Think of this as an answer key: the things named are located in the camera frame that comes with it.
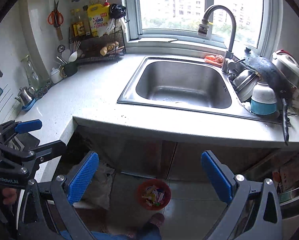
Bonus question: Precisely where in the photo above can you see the chrome faucet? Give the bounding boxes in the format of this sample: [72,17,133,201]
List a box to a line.
[198,4,237,74]

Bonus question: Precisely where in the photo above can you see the small steel teapot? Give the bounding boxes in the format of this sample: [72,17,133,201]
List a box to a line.
[15,87,35,107]

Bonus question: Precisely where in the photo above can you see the person's left hand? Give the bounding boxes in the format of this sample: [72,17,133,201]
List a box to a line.
[0,187,18,205]

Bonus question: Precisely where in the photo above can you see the yellow detergent bottle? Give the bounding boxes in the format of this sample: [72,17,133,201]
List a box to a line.
[88,4,110,37]

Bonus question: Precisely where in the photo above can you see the orange handled scissors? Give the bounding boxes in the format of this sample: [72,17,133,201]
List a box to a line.
[47,1,64,28]

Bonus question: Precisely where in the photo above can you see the black wire rack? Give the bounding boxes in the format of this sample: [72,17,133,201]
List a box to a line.
[69,27,126,64]

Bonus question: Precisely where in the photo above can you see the glass pitcher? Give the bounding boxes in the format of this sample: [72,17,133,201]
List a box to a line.
[21,55,40,90]

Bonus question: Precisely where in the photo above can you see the white blue bowl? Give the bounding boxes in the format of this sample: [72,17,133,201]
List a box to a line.
[251,81,277,115]

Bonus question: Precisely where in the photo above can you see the stainless steel pot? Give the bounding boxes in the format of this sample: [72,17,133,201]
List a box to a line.
[232,69,260,102]

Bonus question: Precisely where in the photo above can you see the person's blue jeans leg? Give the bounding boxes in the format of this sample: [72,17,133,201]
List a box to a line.
[60,221,163,240]

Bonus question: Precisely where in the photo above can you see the orange cloth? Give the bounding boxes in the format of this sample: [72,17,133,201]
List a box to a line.
[204,55,224,67]

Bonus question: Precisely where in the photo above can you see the white sack bags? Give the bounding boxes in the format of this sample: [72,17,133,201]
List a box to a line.
[81,160,115,210]

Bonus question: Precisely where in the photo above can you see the white ceramic cup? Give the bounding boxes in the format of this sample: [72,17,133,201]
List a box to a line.
[50,68,63,84]

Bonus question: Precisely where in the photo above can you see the stainless steel sink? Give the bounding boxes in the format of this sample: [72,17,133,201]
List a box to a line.
[116,56,282,124]

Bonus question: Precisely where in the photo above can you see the white rice cooker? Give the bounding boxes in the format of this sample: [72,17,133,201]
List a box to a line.
[272,50,299,84]

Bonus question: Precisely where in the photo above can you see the black wok pan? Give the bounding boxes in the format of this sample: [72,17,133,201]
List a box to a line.
[242,47,293,145]

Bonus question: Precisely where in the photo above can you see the dark green mug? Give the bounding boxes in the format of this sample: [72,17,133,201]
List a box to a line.
[60,62,78,78]

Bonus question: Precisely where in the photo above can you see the red trash bin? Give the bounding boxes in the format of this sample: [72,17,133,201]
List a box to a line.
[136,179,172,211]

